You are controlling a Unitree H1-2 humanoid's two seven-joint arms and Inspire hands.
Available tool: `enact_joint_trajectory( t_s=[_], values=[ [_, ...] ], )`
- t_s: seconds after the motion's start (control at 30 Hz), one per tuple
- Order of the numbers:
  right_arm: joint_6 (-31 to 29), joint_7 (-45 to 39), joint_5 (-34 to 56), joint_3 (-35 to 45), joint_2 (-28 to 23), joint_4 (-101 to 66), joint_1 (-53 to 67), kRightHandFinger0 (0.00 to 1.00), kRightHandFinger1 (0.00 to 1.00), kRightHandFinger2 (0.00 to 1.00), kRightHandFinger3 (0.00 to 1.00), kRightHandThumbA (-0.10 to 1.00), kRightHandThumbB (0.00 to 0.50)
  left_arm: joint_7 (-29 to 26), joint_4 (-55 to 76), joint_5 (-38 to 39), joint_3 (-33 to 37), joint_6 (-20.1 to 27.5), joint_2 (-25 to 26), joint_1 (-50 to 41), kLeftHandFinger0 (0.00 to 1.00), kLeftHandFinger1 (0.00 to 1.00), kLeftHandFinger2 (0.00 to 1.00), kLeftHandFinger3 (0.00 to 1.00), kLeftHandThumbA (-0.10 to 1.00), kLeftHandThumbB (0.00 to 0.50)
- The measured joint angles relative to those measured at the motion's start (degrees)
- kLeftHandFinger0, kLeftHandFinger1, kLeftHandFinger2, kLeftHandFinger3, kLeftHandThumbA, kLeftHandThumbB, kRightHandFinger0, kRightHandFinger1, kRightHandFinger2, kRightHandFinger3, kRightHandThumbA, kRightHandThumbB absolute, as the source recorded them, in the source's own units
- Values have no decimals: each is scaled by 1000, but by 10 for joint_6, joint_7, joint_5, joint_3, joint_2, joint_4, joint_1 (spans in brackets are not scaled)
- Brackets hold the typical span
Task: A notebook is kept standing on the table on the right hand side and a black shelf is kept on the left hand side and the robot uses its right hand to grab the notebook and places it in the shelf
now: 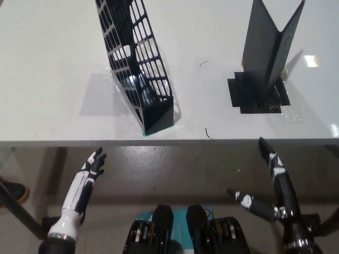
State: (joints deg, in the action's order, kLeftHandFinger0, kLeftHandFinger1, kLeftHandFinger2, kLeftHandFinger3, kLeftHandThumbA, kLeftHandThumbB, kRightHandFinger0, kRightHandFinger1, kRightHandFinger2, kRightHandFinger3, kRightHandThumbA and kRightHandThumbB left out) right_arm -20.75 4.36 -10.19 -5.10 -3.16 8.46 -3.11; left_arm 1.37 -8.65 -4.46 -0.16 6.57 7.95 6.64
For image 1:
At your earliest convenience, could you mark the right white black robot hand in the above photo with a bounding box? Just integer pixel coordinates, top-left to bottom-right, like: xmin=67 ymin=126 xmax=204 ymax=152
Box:
xmin=226 ymin=137 xmax=312 ymax=246

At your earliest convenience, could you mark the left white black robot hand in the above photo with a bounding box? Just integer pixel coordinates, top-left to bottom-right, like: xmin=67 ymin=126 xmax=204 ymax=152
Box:
xmin=47 ymin=147 xmax=108 ymax=242

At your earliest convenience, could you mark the black hardcover notebook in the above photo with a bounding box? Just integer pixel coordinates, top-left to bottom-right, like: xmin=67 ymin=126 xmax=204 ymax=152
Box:
xmin=242 ymin=0 xmax=307 ymax=106

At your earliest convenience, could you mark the black mesh file shelf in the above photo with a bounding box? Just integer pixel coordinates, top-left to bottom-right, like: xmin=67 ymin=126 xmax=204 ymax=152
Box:
xmin=94 ymin=0 xmax=175 ymax=134

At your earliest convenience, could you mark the black metal table leg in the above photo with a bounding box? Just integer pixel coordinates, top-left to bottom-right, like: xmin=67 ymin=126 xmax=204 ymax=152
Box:
xmin=0 ymin=182 xmax=48 ymax=239

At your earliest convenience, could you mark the black shoe with tan sole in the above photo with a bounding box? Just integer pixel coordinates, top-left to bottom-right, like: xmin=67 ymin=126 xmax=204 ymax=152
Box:
xmin=0 ymin=179 xmax=30 ymax=207

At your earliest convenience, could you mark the teal tape strip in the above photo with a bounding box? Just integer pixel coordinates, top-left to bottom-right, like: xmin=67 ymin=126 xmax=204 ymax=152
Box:
xmin=141 ymin=127 xmax=173 ymax=138

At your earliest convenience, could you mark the left black ribbed body block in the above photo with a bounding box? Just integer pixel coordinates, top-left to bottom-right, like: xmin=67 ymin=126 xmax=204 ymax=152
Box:
xmin=123 ymin=204 xmax=176 ymax=254

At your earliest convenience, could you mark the black ribbed body block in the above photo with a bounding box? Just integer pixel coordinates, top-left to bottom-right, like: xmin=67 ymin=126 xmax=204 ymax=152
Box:
xmin=186 ymin=205 xmax=250 ymax=254
xmin=123 ymin=204 xmax=176 ymax=254

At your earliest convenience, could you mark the right black ribbed body block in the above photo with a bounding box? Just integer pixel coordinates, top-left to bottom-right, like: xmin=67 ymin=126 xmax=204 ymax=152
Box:
xmin=186 ymin=205 xmax=250 ymax=254

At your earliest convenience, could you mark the black tape patch on table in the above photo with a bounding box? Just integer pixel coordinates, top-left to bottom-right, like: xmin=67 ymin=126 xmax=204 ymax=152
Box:
xmin=227 ymin=70 xmax=291 ymax=115

